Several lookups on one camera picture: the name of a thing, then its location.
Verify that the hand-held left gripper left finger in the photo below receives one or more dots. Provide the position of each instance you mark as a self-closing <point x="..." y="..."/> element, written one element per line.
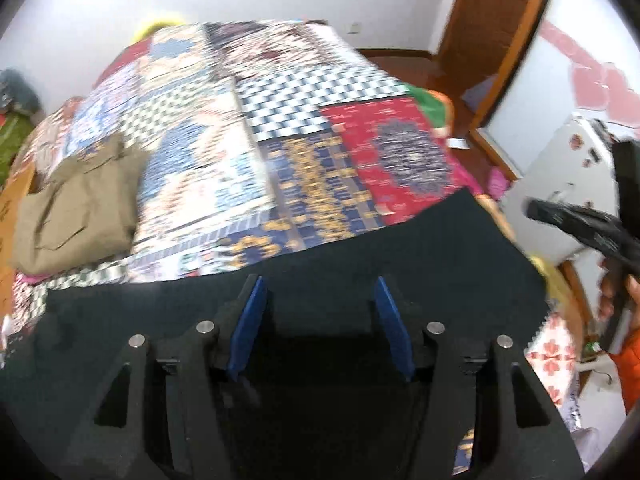
<point x="247" y="330"/>

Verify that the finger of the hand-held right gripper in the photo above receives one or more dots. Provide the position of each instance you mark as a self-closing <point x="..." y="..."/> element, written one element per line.
<point x="575" y="220"/>

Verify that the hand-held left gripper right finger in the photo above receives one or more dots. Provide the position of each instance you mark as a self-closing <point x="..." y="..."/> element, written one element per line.
<point x="395" y="330"/>

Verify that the black pants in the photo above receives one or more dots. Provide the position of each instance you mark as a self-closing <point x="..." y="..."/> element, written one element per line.
<point x="450" y="260"/>

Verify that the khaki pants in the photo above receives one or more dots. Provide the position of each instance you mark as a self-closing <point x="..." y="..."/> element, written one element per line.
<point x="85" y="210"/>

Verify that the person's right hand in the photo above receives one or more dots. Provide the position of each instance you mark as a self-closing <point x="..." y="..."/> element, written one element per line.
<point x="606" y="292"/>

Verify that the white cabinet appliance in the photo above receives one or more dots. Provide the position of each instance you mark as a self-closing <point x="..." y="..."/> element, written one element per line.
<point x="560" y="180"/>

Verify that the white paper slip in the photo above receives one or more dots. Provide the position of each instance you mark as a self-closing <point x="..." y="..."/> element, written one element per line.
<point x="458" y="143"/>

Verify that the wooden door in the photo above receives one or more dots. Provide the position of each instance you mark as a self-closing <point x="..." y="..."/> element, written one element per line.
<point x="495" y="35"/>

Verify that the patchwork blanket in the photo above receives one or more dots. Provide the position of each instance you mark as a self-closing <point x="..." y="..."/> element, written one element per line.
<point x="300" y="135"/>

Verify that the wooden folding lap table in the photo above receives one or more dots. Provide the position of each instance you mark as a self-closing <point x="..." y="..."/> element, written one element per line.
<point x="12" y="220"/>

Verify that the green patterned bag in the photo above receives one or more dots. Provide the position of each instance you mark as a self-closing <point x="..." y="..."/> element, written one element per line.
<point x="10" y="145"/>

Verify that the yellow foam pad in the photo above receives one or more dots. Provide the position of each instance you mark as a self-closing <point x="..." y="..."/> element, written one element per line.
<point x="157" y="25"/>

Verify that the white wall socket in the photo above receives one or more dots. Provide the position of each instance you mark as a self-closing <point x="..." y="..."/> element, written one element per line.
<point x="354" y="28"/>

